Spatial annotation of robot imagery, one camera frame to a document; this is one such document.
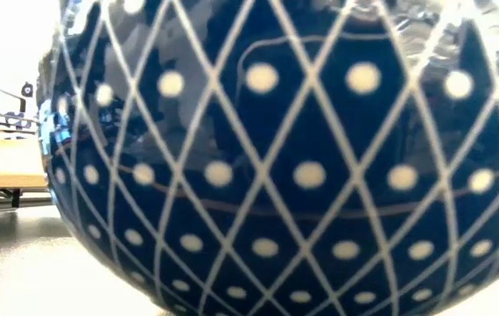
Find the dark blue diamond-pattern bowl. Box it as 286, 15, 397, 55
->
36, 0, 499, 316

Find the wooden shelf with black frame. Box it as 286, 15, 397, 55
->
0, 76, 49, 208

